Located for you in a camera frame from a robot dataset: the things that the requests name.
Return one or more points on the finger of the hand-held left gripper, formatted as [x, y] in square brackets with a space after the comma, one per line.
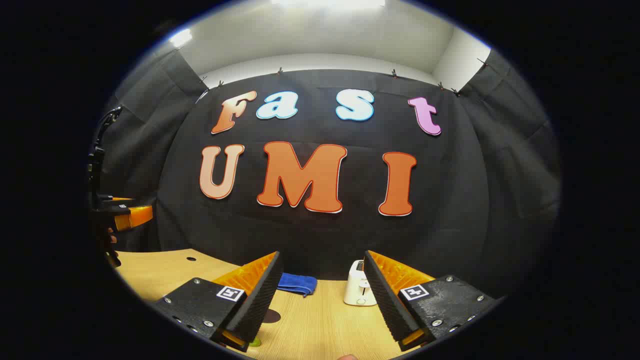
[120, 200]
[135, 216]

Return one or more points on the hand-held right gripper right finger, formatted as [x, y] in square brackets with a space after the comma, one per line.
[387, 295]

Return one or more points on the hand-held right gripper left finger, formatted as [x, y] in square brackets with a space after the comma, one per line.
[260, 295]

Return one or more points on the dark round coaster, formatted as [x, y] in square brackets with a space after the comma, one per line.
[272, 316]

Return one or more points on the water bottle with green label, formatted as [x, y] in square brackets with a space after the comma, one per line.
[255, 342]

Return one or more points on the white toaster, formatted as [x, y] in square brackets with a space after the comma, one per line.
[357, 292]

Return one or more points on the blue towel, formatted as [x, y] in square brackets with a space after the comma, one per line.
[297, 284]

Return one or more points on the ceiling light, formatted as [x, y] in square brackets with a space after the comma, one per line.
[180, 38]

